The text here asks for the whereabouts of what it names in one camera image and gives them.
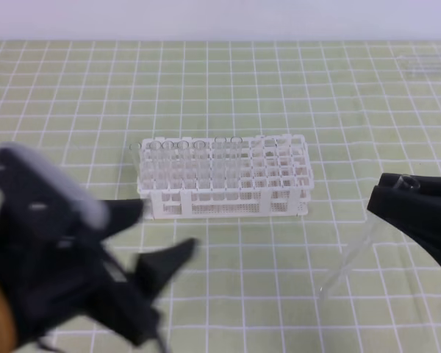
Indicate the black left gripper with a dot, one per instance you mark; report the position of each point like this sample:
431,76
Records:
44,285

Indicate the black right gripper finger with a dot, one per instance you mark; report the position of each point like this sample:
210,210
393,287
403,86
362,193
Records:
417,214
425,185

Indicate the clear glass test tube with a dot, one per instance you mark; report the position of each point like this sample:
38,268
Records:
373,226

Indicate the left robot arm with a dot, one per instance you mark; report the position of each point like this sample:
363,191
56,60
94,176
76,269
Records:
48,229

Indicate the green checked tablecloth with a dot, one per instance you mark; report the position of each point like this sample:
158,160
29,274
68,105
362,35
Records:
254,284

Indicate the spare glass tube near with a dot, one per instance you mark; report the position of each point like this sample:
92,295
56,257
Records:
426,71

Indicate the spare glass tube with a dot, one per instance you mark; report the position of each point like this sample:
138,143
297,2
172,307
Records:
426,71
420,59

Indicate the spare glass tube far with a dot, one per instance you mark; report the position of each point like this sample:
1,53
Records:
420,59

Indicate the white plastic test tube rack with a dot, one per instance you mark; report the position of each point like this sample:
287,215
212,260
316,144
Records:
175,177

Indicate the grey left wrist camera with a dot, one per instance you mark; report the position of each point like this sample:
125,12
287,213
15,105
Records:
33,179

